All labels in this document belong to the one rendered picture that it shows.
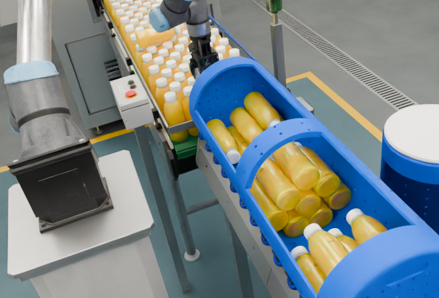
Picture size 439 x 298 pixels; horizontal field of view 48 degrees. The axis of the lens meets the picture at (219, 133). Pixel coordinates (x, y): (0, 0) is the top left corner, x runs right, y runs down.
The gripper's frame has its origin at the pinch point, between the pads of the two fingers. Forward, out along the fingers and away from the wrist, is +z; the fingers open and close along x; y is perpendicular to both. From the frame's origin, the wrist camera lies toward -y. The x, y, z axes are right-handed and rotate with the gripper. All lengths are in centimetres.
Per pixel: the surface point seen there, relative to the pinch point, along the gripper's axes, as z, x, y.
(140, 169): 107, -26, -110
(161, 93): 3.2, -15.2, -9.5
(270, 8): -10.4, 36.3, -24.6
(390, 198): -14, 10, 88
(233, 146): 1.2, -4.8, 36.9
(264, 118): -3.9, 6.0, 35.5
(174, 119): 7.8, -14.7, 3.1
